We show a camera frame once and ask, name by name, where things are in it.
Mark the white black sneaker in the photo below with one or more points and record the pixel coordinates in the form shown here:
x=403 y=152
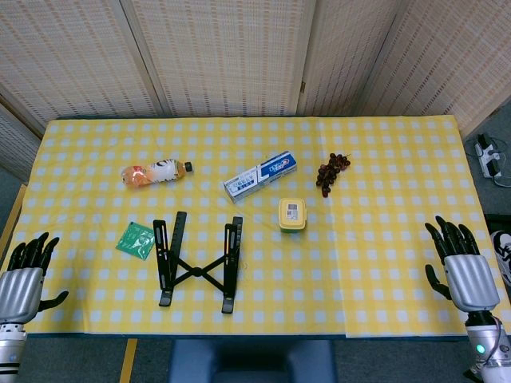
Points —
x=504 y=251

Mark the white blue toothpaste box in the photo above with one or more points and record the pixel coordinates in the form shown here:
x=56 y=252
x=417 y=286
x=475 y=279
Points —
x=259 y=175

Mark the dark red grape bunch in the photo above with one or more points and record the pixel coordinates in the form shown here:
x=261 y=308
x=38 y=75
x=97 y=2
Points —
x=327 y=175

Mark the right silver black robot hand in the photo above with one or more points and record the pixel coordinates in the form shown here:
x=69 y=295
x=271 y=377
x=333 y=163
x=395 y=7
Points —
x=471 y=279

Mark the woven folding screen panel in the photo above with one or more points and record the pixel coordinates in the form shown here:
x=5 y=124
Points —
x=451 y=60
x=223 y=56
x=343 y=56
x=16 y=147
x=72 y=60

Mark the black folding laptop stand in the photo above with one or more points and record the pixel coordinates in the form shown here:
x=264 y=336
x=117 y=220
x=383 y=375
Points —
x=196 y=272

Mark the green sachet packet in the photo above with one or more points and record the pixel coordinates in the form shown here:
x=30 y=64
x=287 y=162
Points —
x=133 y=241

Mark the white power strip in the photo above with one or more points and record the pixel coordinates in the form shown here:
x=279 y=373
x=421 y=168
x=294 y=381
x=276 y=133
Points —
x=485 y=157

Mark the orange drink plastic bottle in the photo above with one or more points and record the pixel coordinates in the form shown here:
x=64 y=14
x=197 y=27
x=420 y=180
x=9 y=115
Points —
x=155 y=173

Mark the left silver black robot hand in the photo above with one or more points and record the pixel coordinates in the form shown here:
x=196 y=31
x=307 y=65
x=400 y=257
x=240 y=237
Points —
x=22 y=287

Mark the brass screen hinge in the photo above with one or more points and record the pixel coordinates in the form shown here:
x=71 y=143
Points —
x=302 y=87

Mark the yellow white checked tablecloth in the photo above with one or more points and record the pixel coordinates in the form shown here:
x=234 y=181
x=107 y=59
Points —
x=359 y=259

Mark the yellow lidded plastic container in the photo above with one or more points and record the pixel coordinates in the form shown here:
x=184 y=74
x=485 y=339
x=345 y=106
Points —
x=292 y=223

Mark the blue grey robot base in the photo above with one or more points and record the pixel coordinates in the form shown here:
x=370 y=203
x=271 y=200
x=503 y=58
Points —
x=251 y=363

